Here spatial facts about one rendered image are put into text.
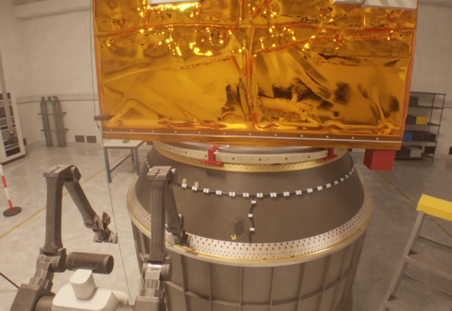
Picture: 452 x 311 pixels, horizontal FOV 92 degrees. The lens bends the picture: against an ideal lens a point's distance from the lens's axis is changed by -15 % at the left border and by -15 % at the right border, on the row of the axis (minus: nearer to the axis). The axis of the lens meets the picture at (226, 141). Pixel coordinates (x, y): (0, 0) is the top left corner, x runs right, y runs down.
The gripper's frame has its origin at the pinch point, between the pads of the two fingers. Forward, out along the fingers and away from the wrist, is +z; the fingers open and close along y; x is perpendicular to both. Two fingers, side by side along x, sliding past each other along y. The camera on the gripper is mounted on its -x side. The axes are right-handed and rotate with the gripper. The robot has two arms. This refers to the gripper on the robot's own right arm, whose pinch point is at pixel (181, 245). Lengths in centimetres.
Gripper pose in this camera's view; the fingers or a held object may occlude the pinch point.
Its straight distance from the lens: 158.3
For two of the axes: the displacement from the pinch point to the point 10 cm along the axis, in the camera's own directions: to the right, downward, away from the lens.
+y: -10.0, 0.0, 0.0
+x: 0.0, 7.1, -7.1
